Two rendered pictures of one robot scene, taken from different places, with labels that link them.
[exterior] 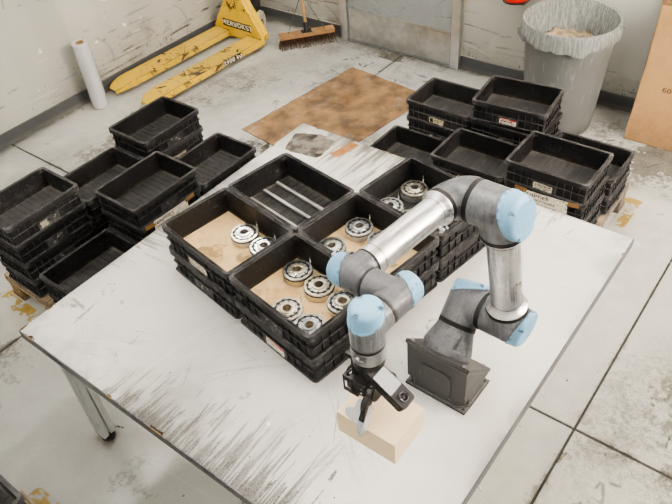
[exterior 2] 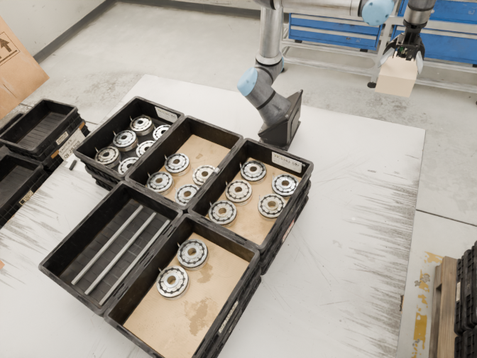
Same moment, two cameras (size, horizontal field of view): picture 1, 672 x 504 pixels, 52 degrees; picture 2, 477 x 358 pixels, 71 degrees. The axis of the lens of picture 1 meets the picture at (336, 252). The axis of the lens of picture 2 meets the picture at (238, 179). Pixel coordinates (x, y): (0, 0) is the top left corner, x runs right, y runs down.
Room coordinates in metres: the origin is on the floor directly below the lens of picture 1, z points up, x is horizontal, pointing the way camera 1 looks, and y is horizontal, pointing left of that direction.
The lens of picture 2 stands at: (1.75, 0.79, 1.87)
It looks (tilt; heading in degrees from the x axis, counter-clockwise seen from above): 52 degrees down; 258
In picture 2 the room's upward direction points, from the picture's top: 8 degrees counter-clockwise
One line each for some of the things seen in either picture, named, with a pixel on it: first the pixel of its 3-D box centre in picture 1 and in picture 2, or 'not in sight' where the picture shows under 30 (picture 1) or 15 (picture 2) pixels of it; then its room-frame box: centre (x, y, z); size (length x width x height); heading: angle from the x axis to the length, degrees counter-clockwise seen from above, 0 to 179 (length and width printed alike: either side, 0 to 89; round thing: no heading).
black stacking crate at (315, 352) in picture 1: (303, 294); (253, 196); (1.57, 0.12, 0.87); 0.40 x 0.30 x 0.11; 40
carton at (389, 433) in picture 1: (380, 419); (397, 73); (0.92, -0.06, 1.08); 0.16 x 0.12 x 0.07; 49
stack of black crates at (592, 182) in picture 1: (552, 195); (57, 147); (2.55, -1.06, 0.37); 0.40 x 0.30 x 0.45; 49
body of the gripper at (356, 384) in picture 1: (367, 372); (409, 38); (0.94, -0.04, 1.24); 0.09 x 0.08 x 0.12; 49
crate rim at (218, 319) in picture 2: (226, 230); (184, 284); (1.87, 0.38, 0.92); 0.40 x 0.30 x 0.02; 40
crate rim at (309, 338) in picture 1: (302, 283); (253, 188); (1.57, 0.12, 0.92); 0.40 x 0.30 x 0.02; 40
